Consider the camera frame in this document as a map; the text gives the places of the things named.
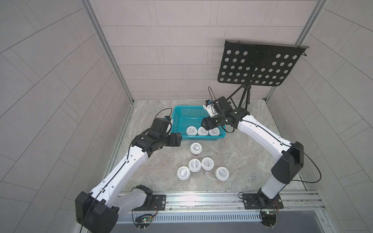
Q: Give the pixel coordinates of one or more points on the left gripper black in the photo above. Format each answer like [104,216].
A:
[178,140]

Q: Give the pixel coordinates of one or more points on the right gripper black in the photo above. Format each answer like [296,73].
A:
[210,123]

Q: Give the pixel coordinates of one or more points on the yogurt cup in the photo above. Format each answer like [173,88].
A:
[203,132]
[214,132]
[183,173]
[196,148]
[207,164]
[194,165]
[192,131]
[222,174]

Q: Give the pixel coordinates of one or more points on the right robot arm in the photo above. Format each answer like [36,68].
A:
[289,156]

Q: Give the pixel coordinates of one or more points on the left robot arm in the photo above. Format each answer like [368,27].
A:
[98,210]

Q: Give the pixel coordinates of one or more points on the teal plastic basket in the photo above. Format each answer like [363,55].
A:
[186,116]

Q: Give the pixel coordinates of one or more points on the black perforated music stand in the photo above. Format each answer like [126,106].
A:
[250,64]

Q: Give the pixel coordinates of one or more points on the left circuit board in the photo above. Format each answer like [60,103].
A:
[143,221]

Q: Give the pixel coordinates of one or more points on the circuit board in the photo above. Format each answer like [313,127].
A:
[143,221]
[268,219]

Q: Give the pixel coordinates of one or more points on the right circuit board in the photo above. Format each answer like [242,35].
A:
[268,219]

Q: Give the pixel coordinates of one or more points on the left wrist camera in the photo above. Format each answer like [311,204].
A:
[162,125]

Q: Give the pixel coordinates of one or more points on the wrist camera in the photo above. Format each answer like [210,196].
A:
[218,107]
[162,125]

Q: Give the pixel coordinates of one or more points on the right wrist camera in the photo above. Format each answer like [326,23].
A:
[218,107]

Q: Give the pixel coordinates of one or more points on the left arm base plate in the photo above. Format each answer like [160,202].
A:
[158,202]

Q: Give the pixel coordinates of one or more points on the aluminium mounting rail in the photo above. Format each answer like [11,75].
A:
[193,202]

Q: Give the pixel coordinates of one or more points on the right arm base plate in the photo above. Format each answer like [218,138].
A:
[260,201]

